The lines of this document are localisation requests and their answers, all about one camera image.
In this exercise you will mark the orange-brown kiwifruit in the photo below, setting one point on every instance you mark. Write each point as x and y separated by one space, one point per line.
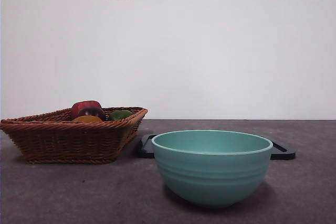
87 119

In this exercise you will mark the teal ribbed bowl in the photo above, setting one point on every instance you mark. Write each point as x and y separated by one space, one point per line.
211 179

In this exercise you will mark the green avocado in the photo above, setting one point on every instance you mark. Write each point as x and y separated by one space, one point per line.
118 115

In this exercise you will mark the dark red plum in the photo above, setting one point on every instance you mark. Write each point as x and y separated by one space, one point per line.
95 111

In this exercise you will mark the red apple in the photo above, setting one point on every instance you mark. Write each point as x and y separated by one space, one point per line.
83 105

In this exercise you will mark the brown wicker basket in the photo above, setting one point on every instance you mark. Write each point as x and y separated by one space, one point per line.
65 142

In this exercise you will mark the dark rectangular tray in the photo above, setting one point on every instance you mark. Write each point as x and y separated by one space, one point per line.
284 153

